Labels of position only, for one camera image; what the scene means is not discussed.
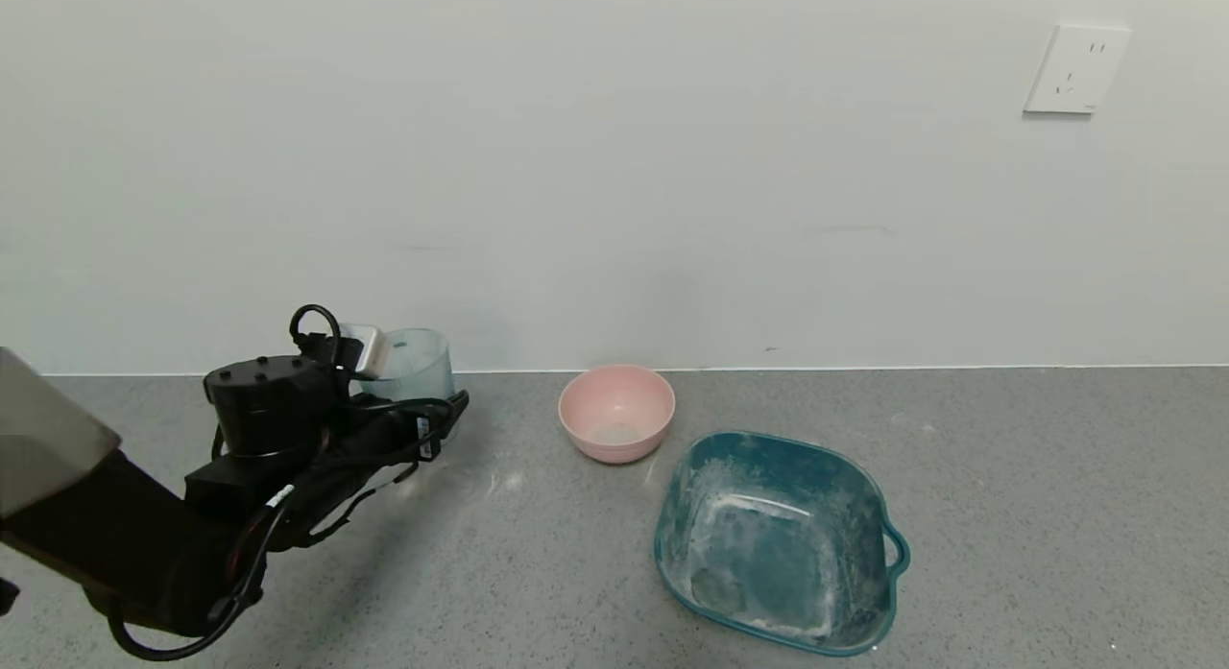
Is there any thin black camera cable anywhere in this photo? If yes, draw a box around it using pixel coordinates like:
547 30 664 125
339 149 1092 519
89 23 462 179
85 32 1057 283
106 304 452 663

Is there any pink bowl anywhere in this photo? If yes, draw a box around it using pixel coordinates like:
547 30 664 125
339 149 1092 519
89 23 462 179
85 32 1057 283
559 365 676 466

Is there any translucent ribbed plastic cup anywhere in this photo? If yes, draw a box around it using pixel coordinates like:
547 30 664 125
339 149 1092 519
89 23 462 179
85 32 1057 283
359 327 456 403

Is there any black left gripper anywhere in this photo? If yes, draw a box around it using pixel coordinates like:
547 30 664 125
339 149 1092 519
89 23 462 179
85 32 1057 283
352 389 470 464

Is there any white wall socket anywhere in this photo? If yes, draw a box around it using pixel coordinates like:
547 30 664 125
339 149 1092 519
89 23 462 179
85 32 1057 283
1024 22 1132 114

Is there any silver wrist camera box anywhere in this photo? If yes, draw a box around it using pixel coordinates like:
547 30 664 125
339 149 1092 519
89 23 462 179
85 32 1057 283
338 323 391 380

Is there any teal square basin with handle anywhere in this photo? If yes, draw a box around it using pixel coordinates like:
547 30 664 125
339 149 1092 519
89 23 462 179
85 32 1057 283
654 431 910 657

